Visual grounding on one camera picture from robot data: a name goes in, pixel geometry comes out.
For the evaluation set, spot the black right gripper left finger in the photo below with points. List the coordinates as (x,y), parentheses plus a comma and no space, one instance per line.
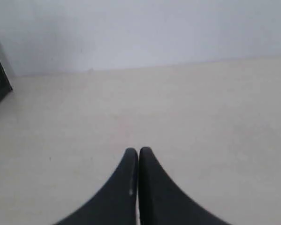
(115,202)

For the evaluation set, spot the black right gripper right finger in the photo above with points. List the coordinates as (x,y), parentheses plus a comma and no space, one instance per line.
(162,202)

